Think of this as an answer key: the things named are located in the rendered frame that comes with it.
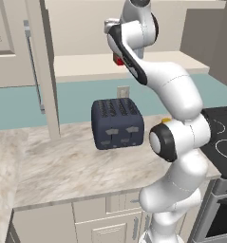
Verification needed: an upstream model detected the taupe wall cabinet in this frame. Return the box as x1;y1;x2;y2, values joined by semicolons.
180;0;227;91

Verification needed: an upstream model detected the grey base cabinet handle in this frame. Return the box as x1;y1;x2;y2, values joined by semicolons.
132;216;140;242
144;215;151;233

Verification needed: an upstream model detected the beige drawer front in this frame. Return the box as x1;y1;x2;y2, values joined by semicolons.
104;191;143;215

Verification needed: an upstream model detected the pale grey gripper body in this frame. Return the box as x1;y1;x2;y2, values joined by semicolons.
104;18;122;34

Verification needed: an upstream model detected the black hob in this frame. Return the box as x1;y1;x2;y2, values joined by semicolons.
199;105;227;180

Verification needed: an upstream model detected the white wall outlet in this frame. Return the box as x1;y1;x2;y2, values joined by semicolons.
117;85;131;100

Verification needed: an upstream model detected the steel oven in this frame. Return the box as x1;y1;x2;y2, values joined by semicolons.
186;178;227;243

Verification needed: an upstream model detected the beige open wall cabinet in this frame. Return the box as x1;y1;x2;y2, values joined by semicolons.
38;0;227;84

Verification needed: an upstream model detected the beige open cabinet door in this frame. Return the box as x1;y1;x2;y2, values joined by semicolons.
24;0;62;140

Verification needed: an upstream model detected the beige closed wall cabinet door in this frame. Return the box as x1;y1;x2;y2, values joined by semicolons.
0;0;37;89

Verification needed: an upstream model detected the narrow beige base cabinet door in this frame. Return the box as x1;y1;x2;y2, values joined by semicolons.
140;210;155;243

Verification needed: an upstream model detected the dark blue toaster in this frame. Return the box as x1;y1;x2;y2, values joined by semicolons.
90;97;145;151

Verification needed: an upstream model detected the plain beige base cabinet panel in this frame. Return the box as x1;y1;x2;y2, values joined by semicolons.
10;202;77;243

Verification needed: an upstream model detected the red box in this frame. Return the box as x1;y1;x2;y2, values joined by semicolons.
112;52;126;67

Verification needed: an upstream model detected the grey cabinet door handle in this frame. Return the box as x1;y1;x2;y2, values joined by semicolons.
22;20;46;115

